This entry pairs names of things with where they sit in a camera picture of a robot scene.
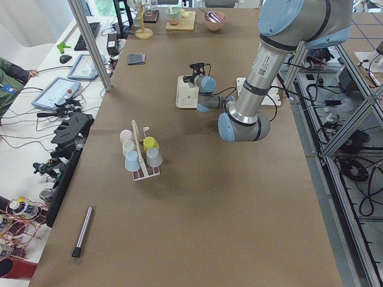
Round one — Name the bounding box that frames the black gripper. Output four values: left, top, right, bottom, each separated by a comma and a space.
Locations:
183, 74, 204, 87

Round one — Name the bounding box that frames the cream rabbit print tray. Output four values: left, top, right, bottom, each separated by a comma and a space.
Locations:
175, 75, 214, 109

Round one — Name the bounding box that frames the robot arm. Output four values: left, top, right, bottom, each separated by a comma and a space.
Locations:
183, 1, 353, 142

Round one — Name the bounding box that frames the black tray at edge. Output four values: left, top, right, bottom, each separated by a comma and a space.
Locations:
143, 10, 159, 23

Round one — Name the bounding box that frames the yellow cup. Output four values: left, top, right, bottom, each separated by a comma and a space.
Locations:
143, 136, 159, 151

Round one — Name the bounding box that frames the pink cup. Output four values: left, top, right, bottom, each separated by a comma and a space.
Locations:
120, 129, 134, 144

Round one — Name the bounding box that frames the grey cup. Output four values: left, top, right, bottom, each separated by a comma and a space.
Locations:
146, 147, 163, 167

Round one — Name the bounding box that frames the cream white cup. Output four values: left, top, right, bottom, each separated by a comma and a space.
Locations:
122, 140, 137, 157

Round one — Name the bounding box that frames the light blue cup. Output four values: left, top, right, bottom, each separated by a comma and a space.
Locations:
124, 150, 141, 172

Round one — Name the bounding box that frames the bamboo cutting board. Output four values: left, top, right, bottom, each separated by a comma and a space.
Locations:
166, 11, 196, 32

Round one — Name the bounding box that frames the folded grey cloth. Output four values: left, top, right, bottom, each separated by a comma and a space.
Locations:
127, 53, 146, 65

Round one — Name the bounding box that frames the pink bowl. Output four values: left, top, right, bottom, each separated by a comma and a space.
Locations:
203, 11, 227, 32

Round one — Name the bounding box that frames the wooden mug tree stand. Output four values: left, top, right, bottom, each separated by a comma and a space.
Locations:
133, 0, 153, 39

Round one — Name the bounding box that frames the green bowl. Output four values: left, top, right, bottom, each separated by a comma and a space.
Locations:
165, 7, 181, 25

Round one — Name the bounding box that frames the far teach pendant tablet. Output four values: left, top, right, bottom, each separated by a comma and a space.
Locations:
67, 54, 98, 81

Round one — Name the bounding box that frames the teach pendant tablet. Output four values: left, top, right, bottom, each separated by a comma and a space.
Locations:
67, 54, 98, 81
31, 77, 81, 109

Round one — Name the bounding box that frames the black keyboard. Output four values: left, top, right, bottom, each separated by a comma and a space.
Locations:
73, 22, 101, 51

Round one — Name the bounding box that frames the black computer mouse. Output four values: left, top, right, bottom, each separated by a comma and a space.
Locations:
59, 54, 72, 64

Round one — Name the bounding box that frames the near teach pendant tablet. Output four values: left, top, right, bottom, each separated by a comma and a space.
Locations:
31, 77, 81, 109

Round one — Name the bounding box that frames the black tool holder rack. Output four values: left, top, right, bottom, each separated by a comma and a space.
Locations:
33, 112, 95, 227

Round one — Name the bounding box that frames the silver metal cylinder tool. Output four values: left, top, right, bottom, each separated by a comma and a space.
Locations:
71, 206, 93, 258

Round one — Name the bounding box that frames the white wire cup rack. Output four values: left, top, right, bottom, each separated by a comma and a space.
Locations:
132, 121, 160, 181

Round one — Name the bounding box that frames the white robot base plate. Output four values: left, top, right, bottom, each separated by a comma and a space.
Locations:
236, 77, 281, 106

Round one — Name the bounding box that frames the aluminium frame post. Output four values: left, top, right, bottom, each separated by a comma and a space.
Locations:
68, 0, 112, 92

